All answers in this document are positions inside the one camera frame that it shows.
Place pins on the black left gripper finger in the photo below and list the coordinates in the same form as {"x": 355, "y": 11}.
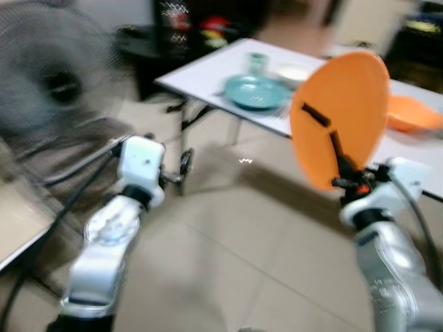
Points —
{"x": 186, "y": 166}

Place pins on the black desk with shelves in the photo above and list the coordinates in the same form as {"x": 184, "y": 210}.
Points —
{"x": 419, "y": 48}

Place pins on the white folding table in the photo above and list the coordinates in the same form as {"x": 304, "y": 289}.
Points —
{"x": 208, "y": 72}

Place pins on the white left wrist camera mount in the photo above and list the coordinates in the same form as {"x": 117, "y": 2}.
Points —
{"x": 142, "y": 166}

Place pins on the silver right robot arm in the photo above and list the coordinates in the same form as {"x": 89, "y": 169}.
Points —
{"x": 394, "y": 277}

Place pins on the green cup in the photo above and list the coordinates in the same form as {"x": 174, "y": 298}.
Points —
{"x": 257, "y": 64}

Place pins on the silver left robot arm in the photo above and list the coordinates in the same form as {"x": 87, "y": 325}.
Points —
{"x": 104, "y": 242}

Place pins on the orange plastic bowl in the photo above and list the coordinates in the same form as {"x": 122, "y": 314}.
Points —
{"x": 412, "y": 114}

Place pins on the small white floor scrap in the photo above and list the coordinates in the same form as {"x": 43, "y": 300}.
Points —
{"x": 246, "y": 161}

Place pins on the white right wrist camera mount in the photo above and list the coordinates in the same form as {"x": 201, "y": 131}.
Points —
{"x": 398, "y": 187}

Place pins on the beige board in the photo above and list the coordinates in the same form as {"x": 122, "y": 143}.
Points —
{"x": 21, "y": 225}

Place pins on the grey standing fan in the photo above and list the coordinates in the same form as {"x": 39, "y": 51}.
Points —
{"x": 59, "y": 76}

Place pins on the orange plastic plate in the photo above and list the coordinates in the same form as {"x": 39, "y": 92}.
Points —
{"x": 353, "y": 104}

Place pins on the black stand with colourful items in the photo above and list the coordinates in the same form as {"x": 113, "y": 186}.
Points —
{"x": 187, "y": 34}

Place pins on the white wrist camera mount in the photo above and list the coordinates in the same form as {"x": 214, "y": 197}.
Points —
{"x": 142, "y": 166}
{"x": 398, "y": 187}

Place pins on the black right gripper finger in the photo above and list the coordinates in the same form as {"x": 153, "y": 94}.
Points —
{"x": 316, "y": 115}
{"x": 338, "y": 152}

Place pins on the teal plate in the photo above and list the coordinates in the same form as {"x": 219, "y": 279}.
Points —
{"x": 255, "y": 92}

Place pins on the white ceramic bowl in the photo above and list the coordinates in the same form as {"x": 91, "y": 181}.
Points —
{"x": 291, "y": 73}

